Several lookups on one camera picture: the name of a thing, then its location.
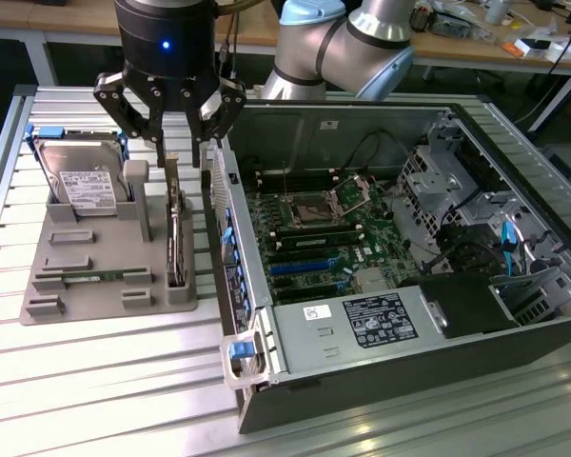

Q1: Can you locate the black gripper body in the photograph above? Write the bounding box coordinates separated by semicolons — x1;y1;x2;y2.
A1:
113;0;220;113

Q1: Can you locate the black graphics card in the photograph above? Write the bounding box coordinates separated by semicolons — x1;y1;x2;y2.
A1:
164;150;192;289

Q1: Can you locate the hard disk drive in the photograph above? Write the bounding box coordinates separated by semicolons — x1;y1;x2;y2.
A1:
24;124;132;201

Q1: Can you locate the silver hard disk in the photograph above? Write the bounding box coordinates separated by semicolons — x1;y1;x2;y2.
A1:
33;137;128;218

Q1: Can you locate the long wooden desk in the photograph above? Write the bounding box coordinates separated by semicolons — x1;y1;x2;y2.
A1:
0;0;283;50

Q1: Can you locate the CPU socket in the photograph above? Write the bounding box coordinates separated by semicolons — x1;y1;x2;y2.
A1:
288;191;338;226

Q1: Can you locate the grey plastic parts rack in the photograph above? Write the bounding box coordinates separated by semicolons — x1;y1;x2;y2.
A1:
19;159;200;328

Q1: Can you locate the metal socket cover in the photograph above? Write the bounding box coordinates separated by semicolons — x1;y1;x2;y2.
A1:
329;172;371;218

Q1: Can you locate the green RAM stick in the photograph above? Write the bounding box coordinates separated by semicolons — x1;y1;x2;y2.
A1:
34;269;149;283

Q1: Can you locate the blue expansion slot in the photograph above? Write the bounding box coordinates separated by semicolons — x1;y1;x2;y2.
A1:
269;258;340;277

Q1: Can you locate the black expansion slot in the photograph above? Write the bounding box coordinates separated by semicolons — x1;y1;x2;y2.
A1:
270;272;347;299

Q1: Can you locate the green motherboard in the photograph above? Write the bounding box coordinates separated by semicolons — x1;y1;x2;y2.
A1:
245;171;418;307

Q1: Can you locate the silver disk bay cage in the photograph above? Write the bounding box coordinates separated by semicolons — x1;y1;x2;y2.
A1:
391;144;482;249

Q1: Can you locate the silver chipset heatsink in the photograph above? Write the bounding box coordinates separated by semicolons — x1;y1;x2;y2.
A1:
353;270;397;294

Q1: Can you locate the silver power supply unit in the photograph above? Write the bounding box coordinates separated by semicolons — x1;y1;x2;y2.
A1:
271;285;453;375

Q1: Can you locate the cluttered wooden desk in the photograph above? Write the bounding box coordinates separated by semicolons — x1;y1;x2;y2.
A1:
407;18;571;76

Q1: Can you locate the open black PC case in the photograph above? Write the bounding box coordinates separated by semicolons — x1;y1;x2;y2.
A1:
200;98;571;435

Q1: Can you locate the electronics pile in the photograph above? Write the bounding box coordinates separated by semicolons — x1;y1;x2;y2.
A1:
410;0;473;37

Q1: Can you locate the grey cup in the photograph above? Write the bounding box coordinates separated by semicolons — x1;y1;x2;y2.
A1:
484;0;511;26

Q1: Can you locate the orange and white box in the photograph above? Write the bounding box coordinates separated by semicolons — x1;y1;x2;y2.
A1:
501;36;554;59

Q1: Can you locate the black plastic shroud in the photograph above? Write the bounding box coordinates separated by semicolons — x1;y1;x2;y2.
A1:
416;273;521;341

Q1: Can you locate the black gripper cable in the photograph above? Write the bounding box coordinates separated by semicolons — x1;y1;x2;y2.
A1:
218;0;244;80

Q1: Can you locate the black wire in case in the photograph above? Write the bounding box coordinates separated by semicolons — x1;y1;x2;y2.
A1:
341;129;411;175

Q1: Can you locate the grey corner bracket blue clip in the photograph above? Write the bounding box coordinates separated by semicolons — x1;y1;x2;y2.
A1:
218;329;270;389

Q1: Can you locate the blue disk wire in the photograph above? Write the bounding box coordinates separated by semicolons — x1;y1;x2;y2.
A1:
501;220;519;278

